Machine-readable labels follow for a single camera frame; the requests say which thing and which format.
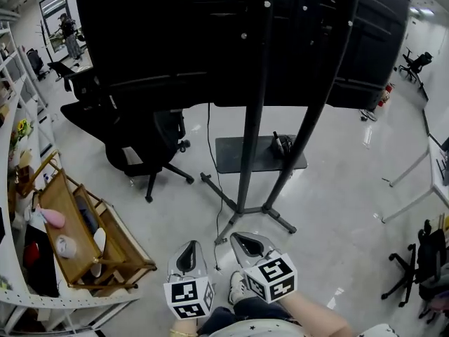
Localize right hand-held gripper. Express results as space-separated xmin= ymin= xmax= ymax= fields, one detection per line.
xmin=229 ymin=231 xmax=299 ymax=305

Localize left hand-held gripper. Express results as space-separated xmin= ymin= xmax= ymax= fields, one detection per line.
xmin=163 ymin=240 xmax=216 ymax=321

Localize black cable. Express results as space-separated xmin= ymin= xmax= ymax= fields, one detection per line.
xmin=206 ymin=102 xmax=226 ymax=272

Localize black television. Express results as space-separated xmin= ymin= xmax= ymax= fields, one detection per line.
xmin=73 ymin=0 xmax=412 ymax=111

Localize person's right forearm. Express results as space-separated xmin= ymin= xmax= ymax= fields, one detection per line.
xmin=278 ymin=289 xmax=352 ymax=337

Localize person's left forearm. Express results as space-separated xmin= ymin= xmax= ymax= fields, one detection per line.
xmin=170 ymin=317 xmax=199 ymax=337

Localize white sneaker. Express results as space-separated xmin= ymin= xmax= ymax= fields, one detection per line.
xmin=227 ymin=270 xmax=254 ymax=305

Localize blue jeans leg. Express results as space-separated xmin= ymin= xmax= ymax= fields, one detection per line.
xmin=197 ymin=296 xmax=293 ymax=333

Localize white star-print shirt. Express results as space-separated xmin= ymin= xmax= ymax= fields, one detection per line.
xmin=208 ymin=318 xmax=398 ymax=337

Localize black television stand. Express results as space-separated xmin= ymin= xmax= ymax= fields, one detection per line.
xmin=199 ymin=0 xmax=361 ymax=245

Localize black stand tray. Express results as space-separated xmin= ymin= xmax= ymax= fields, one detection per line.
xmin=215 ymin=135 xmax=309 ymax=174

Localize dark grey cushion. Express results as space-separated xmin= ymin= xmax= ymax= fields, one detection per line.
xmin=74 ymin=194 xmax=100 ymax=235

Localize black office chair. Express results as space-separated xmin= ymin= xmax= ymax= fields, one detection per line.
xmin=105 ymin=109 xmax=196 ymax=204

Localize white round plush toy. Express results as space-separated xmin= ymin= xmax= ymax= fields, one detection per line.
xmin=55 ymin=234 xmax=78 ymax=260

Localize wooden cart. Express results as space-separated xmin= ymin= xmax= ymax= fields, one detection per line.
xmin=17 ymin=150 xmax=158 ymax=298

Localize pink plush toy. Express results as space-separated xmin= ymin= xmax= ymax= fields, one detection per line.
xmin=36 ymin=204 xmax=67 ymax=230

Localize black garment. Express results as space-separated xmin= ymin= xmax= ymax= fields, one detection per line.
xmin=22 ymin=224 xmax=61 ymax=298

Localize red bag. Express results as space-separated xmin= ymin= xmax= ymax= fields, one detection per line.
xmin=22 ymin=241 xmax=41 ymax=270

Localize white metal shelf rack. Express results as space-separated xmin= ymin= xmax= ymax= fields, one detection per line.
xmin=0 ymin=8 xmax=143 ymax=335

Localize black chair with clothes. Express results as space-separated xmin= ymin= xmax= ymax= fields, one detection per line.
xmin=380 ymin=218 xmax=449 ymax=319

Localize small wooden box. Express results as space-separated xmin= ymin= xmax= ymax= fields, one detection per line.
xmin=15 ymin=165 xmax=36 ymax=199

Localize white desk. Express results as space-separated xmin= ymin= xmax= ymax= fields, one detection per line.
xmin=380 ymin=107 xmax=449 ymax=224

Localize red fire extinguisher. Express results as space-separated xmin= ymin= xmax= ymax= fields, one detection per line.
xmin=376 ymin=82 xmax=394 ymax=109

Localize black armchair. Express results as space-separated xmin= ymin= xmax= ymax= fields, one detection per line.
xmin=47 ymin=60 xmax=119 ymax=110

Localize yellow artificial flowers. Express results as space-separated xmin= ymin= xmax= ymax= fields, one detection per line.
xmin=15 ymin=118 xmax=34 ymax=140

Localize black swivel chair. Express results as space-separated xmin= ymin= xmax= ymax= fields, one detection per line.
xmin=398 ymin=46 xmax=434 ymax=84

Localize black chair with bag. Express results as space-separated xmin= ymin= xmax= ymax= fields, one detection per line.
xmin=25 ymin=47 xmax=51 ymax=82

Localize black coat stand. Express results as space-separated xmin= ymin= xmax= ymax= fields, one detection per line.
xmin=38 ymin=19 xmax=54 ymax=65

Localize ceiling light tube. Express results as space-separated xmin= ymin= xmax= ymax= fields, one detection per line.
xmin=408 ymin=6 xmax=436 ymax=18

